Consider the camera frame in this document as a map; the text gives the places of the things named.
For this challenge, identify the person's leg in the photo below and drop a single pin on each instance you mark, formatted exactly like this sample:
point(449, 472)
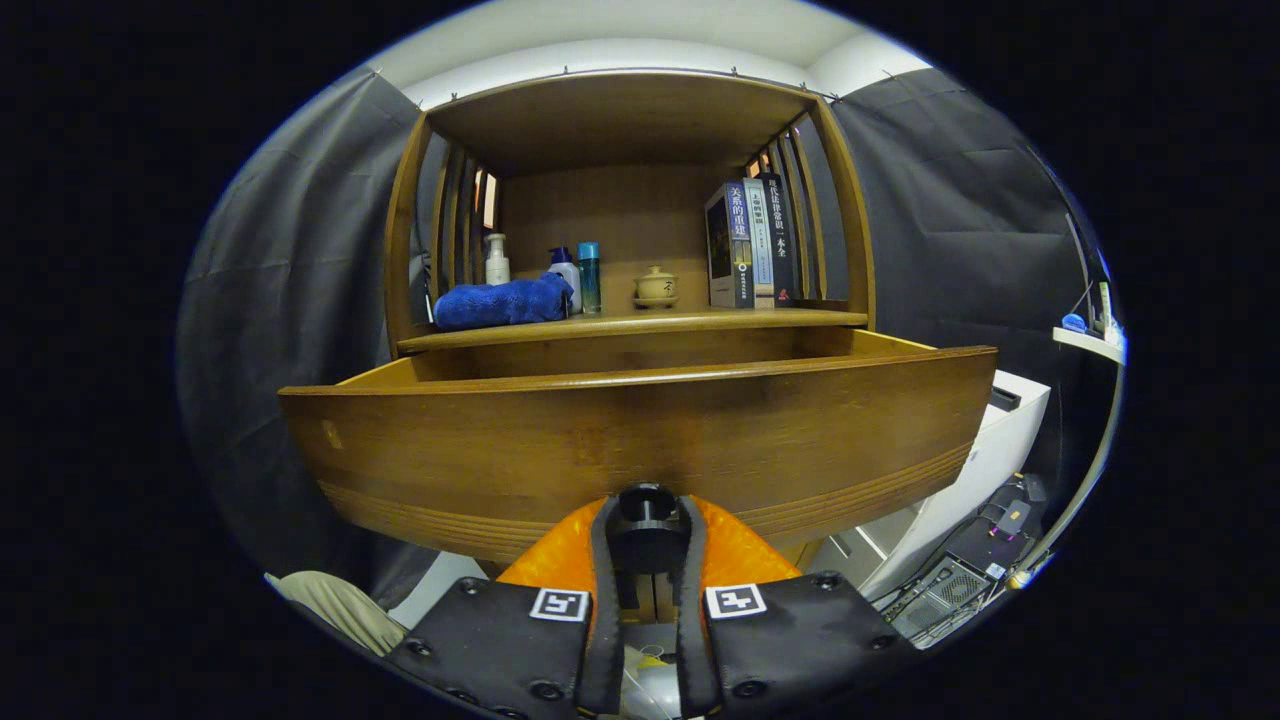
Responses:
point(335, 605)

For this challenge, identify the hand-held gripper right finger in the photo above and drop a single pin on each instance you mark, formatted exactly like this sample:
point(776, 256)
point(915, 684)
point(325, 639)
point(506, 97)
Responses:
point(800, 640)

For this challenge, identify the white desk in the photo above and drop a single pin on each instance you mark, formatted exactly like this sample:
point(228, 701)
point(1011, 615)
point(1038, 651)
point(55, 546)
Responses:
point(1090, 345)

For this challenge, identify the book with blue spine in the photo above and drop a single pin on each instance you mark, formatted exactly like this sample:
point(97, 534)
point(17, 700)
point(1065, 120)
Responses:
point(738, 250)

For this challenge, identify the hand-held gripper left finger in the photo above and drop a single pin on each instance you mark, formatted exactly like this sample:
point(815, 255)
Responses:
point(500, 640)

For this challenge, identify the black computer case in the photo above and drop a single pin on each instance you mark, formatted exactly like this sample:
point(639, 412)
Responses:
point(950, 590)

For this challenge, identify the wooden drawer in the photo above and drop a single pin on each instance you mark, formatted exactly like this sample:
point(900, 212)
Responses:
point(640, 430)

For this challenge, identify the black drawer knob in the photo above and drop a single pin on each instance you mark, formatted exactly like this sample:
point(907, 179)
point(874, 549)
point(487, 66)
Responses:
point(647, 520)

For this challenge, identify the book with white spine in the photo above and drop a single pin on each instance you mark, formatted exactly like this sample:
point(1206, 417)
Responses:
point(760, 240)

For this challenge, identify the wooden cabinet frame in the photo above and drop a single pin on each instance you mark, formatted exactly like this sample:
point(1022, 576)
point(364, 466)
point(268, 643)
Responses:
point(620, 120)

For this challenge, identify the small blue object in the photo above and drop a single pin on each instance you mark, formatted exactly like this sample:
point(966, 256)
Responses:
point(1073, 322)

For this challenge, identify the white lotion bottle blue cap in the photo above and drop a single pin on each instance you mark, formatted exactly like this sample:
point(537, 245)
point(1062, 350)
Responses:
point(566, 275)

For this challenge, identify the white pump bottle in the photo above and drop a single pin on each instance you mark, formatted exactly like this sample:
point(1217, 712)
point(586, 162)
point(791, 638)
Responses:
point(497, 262)

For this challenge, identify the wooden countertop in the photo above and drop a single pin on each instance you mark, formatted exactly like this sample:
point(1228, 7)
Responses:
point(640, 320)

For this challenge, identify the lidded ceramic teacup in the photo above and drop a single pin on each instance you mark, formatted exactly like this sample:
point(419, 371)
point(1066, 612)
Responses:
point(656, 287)

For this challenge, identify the clear blue bottle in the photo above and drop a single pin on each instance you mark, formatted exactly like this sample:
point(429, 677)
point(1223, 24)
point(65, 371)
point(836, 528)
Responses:
point(590, 280)

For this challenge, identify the blue towel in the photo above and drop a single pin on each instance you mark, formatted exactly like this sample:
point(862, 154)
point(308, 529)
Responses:
point(500, 303)

